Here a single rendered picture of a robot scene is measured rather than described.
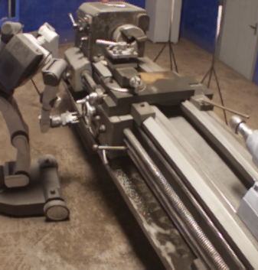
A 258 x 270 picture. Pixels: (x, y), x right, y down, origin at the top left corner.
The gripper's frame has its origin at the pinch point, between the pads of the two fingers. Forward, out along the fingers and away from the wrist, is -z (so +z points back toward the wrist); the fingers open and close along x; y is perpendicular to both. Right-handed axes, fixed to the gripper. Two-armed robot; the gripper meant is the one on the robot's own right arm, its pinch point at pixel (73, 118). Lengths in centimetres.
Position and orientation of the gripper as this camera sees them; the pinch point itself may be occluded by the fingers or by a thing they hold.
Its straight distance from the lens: 214.5
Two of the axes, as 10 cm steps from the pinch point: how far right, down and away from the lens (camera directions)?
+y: -3.2, 1.9, 9.3
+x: -2.3, -9.7, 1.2
